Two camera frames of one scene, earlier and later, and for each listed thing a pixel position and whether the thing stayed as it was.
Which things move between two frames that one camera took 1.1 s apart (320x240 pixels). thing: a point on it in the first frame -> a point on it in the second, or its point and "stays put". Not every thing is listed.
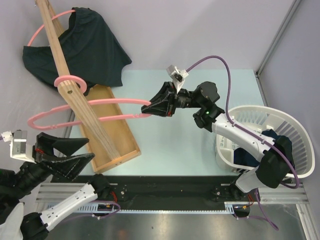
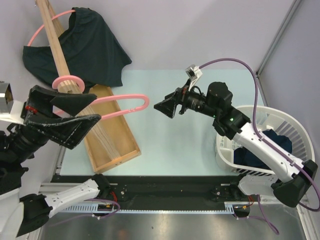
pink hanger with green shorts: x=53 y=18 stays put
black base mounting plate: x=172 y=191 stays put
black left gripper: x=69 y=166 -> x=40 y=106
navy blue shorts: x=243 y=157 stays put
